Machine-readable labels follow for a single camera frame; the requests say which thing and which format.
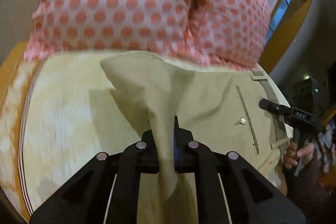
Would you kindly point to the khaki beige pants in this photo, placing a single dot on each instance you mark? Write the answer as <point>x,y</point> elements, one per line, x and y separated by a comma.
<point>219,106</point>

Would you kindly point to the rear pink polka-dot pillow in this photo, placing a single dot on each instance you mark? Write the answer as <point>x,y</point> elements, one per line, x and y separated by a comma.
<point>230,33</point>

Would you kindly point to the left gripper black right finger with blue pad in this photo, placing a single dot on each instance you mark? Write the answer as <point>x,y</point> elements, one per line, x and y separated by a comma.
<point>228,188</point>

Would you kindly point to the pink polka-dot pillow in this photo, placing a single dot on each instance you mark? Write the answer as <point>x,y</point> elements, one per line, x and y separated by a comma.
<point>158,26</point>
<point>230,33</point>

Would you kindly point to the person's right hand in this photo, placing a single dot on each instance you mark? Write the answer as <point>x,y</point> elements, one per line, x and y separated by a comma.
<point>293,155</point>

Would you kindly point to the front pink polka-dot pillow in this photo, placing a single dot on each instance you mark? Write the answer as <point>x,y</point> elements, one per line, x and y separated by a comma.
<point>158,26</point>

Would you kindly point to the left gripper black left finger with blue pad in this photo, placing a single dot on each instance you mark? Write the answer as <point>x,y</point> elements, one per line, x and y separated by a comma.
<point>105,190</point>

